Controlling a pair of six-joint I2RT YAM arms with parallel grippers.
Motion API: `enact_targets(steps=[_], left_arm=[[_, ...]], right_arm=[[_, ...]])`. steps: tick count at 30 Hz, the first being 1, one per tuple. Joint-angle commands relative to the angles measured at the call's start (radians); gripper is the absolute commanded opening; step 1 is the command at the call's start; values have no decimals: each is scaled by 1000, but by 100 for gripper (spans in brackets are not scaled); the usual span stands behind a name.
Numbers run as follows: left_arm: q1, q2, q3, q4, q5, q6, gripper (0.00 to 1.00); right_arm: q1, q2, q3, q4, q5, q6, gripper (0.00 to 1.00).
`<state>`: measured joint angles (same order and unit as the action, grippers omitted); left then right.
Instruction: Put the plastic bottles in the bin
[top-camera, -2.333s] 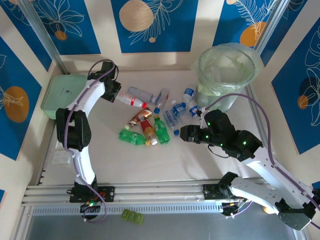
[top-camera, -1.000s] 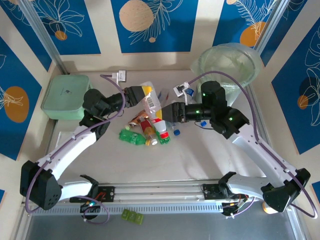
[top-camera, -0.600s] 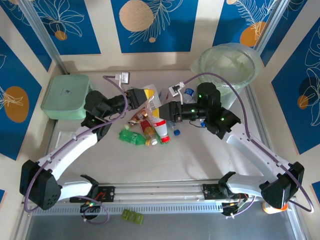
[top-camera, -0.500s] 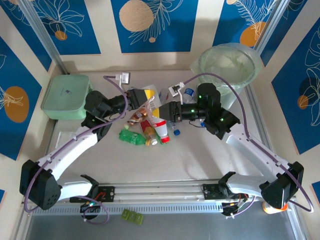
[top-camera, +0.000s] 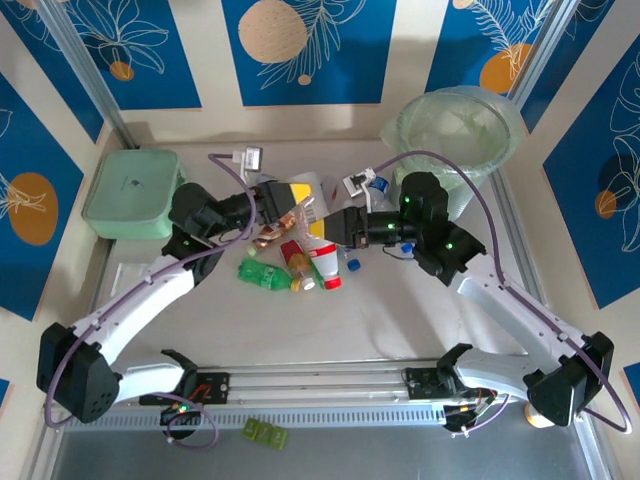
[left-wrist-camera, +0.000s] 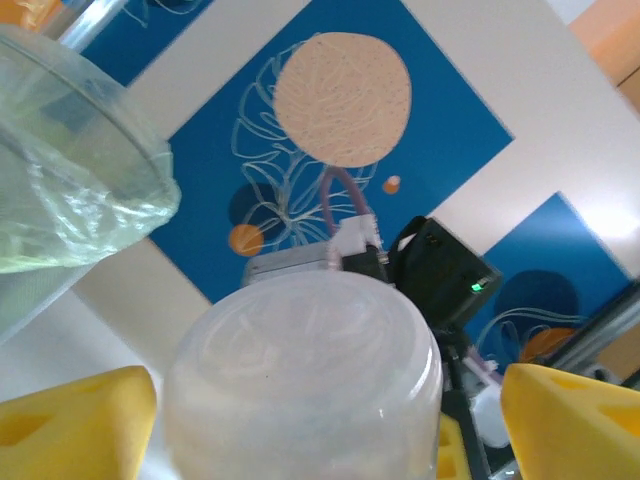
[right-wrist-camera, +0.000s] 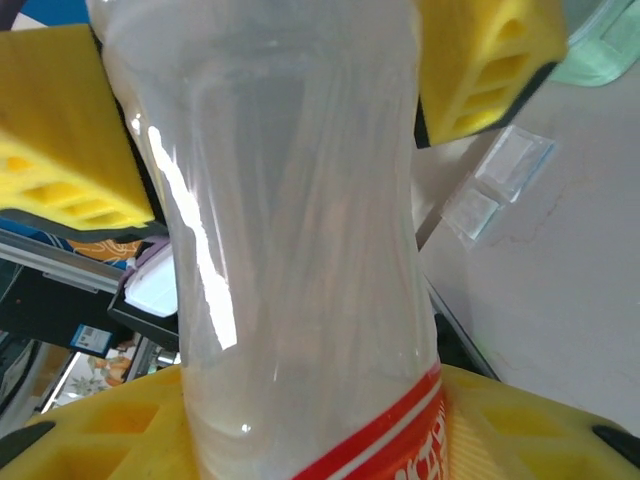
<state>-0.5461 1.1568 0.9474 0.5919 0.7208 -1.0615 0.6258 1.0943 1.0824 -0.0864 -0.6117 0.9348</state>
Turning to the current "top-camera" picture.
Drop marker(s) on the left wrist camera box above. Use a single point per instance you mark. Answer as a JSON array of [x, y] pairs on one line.
[[250, 157]]

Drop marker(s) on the Pepsi logo water bottle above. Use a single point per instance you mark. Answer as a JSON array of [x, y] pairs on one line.
[[407, 247]]

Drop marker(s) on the blue label bottle blue cap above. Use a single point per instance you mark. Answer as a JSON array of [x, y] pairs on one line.
[[381, 185]]

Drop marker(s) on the green plastic bin liner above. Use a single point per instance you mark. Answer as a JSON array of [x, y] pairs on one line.
[[450, 125]]

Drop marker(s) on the tea bottle red label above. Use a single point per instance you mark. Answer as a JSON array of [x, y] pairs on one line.
[[299, 262]]

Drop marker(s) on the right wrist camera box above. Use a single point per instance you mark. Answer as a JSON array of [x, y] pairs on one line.
[[357, 182]]

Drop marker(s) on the black arm base connector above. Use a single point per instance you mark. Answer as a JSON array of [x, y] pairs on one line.
[[467, 415], [182, 420]]

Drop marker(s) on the green bottle yellow cap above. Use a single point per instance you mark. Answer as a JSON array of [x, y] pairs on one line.
[[262, 275]]

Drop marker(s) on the mint green zip case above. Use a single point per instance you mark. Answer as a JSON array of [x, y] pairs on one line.
[[132, 192]]

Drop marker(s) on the green plastic tag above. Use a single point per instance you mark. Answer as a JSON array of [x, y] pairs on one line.
[[250, 430], [263, 432], [279, 436]]

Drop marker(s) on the wide clear bottle blue cap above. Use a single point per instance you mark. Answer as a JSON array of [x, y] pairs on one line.
[[330, 187]]

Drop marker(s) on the white bottle red label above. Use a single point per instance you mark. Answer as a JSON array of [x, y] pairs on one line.
[[327, 265]]

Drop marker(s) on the slim clear bottle blue cap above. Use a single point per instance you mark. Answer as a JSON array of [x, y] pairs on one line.
[[354, 265]]

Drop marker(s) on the orange snack pouch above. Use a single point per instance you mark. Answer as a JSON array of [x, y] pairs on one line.
[[275, 232]]

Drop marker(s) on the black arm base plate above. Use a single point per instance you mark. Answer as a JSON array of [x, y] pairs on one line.
[[215, 387], [422, 384]]

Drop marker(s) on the orange cap jar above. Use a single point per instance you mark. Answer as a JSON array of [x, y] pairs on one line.
[[537, 421]]

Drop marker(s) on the aluminium rail frame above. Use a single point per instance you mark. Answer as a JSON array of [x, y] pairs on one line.
[[320, 380]]

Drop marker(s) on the aluminium corner post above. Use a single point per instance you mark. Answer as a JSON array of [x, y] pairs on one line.
[[85, 65], [545, 47]]

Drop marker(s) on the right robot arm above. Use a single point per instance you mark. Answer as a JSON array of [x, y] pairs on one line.
[[510, 305]]

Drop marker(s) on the grey metal shelf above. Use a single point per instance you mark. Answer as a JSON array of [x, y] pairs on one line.
[[350, 460]]

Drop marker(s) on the metal mesh waste bin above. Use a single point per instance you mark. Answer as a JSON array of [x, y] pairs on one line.
[[465, 185]]

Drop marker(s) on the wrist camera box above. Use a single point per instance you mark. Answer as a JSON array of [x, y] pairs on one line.
[[357, 182], [250, 157]]

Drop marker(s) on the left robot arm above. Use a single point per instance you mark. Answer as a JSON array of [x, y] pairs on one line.
[[140, 305]]

